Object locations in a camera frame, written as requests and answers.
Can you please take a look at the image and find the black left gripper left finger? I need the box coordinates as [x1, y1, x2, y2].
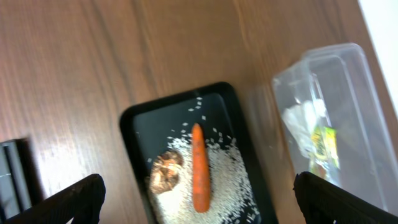
[5, 174, 106, 224]

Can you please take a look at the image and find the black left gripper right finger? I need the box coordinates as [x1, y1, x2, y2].
[294, 172, 397, 224]

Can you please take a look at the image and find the green foil snack wrapper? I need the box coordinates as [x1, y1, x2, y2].
[309, 126, 340, 185]

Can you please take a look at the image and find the white tissue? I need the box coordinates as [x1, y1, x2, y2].
[282, 99, 326, 158]

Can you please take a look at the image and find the brown food scrap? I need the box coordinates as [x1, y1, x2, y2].
[149, 151, 183, 195]

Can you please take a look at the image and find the pile of white rice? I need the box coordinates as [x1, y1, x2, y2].
[147, 123, 259, 223]

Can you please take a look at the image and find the orange carrot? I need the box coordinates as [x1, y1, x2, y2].
[192, 123, 211, 213]

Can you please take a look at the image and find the clear plastic container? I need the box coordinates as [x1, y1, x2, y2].
[248, 42, 398, 215]

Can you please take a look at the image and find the black plastic tray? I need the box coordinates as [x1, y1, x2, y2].
[119, 82, 278, 223]

